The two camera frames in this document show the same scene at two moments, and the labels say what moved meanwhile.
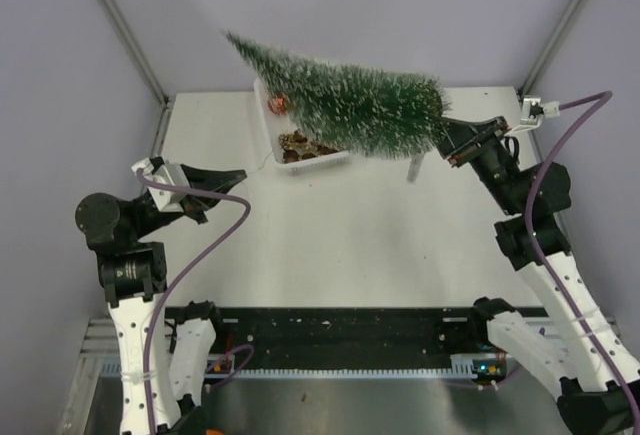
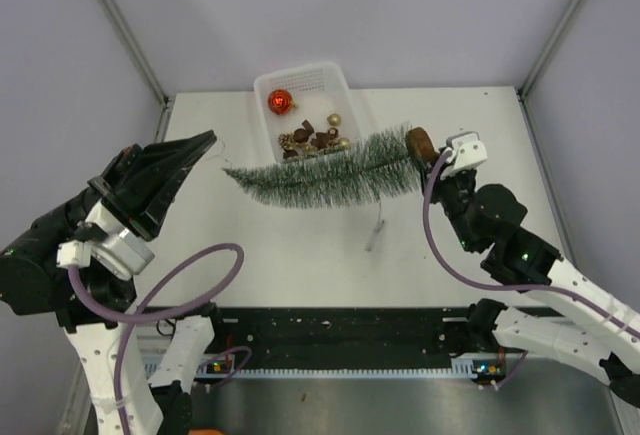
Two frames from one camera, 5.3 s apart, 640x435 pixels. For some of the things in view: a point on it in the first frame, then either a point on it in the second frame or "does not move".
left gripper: (211, 179) -> (167, 160)
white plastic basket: (278, 125) -> (316, 92)
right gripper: (458, 133) -> (456, 175)
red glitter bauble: (278, 105) does not move
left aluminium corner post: (125, 29) does not move
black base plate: (348, 337) does not move
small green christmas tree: (361, 113) -> (371, 168)
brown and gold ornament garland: (296, 146) does not move
